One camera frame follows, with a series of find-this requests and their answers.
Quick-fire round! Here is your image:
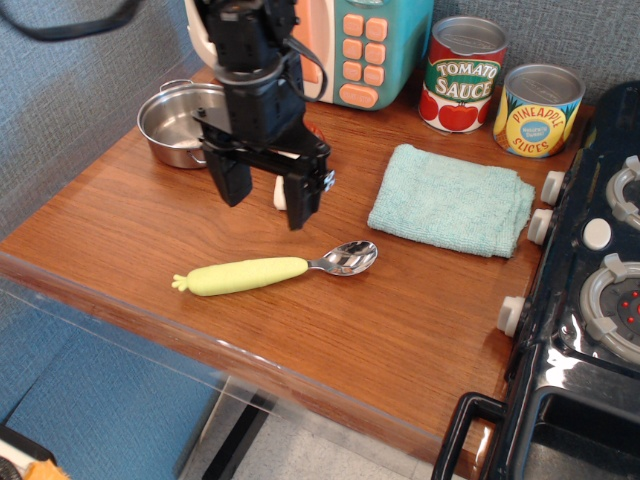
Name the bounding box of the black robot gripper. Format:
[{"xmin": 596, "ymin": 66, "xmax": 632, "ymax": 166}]
[{"xmin": 194, "ymin": 73, "xmax": 335, "ymax": 231}]

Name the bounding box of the white plush mushroom toy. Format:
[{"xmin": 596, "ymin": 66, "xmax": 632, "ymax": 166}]
[{"xmin": 273, "ymin": 120, "xmax": 325, "ymax": 211}]

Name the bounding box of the spoon with yellow-green handle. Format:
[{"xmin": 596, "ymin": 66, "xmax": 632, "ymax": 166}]
[{"xmin": 171, "ymin": 240, "xmax": 378, "ymax": 296}]

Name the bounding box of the light blue towel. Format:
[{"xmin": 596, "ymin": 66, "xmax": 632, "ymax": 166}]
[{"xmin": 368, "ymin": 144, "xmax": 535, "ymax": 258}]

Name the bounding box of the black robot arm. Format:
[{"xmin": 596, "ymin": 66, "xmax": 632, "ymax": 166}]
[{"xmin": 194, "ymin": 1, "xmax": 334, "ymax": 230}]

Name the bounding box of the small steel pot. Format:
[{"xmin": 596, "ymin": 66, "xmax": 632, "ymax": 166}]
[{"xmin": 137, "ymin": 79, "xmax": 226, "ymax": 169}]

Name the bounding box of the teal toy microwave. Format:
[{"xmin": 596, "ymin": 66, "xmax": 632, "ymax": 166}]
[{"xmin": 185, "ymin": 1, "xmax": 434, "ymax": 111}]

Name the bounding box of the tomato sauce can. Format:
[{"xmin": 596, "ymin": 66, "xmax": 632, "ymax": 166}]
[{"xmin": 419, "ymin": 16, "xmax": 508, "ymax": 133}]

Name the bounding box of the lower white stove knob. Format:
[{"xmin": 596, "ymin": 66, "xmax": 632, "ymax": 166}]
[{"xmin": 497, "ymin": 296, "xmax": 525, "ymax": 337}]

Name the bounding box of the white stove knob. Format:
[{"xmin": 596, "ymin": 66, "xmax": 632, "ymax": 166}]
[
  {"xmin": 527, "ymin": 209, "xmax": 553, "ymax": 245},
  {"xmin": 497, "ymin": 296, "xmax": 525, "ymax": 337},
  {"xmin": 540, "ymin": 171, "xmax": 565, "ymax": 206}
]

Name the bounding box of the middle white stove knob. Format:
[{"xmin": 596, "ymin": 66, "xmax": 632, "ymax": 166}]
[{"xmin": 527, "ymin": 209, "xmax": 553, "ymax": 245}]

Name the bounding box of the pineapple slices can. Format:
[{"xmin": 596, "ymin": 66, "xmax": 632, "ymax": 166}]
[{"xmin": 493, "ymin": 64, "xmax": 586, "ymax": 159}]

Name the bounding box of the upper white stove knob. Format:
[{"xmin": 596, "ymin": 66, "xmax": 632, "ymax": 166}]
[{"xmin": 540, "ymin": 171, "xmax": 565, "ymax": 206}]

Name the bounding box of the orange fuzzy object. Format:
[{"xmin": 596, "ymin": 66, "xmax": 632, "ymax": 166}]
[{"xmin": 23, "ymin": 460, "xmax": 70, "ymax": 480}]

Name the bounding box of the black toy stove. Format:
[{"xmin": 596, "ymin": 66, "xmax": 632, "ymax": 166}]
[{"xmin": 432, "ymin": 81, "xmax": 639, "ymax": 479}]

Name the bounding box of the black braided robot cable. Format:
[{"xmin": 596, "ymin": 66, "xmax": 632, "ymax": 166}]
[{"xmin": 0, "ymin": 0, "xmax": 329, "ymax": 104}]

